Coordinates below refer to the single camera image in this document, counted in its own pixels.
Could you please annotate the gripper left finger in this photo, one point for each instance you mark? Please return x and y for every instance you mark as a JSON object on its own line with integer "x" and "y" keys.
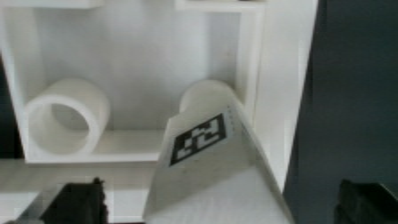
{"x": 78, "y": 207}

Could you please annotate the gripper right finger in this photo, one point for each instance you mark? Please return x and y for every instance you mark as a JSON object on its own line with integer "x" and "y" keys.
{"x": 366, "y": 203}

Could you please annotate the white chair leg with tag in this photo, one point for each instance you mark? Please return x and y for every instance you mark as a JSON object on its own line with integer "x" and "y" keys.
{"x": 213, "y": 186}

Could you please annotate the white chair seat part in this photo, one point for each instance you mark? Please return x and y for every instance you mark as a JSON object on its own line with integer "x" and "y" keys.
{"x": 103, "y": 59}

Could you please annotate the white L-shaped obstacle fence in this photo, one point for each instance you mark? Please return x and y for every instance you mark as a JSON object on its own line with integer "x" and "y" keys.
{"x": 32, "y": 181}

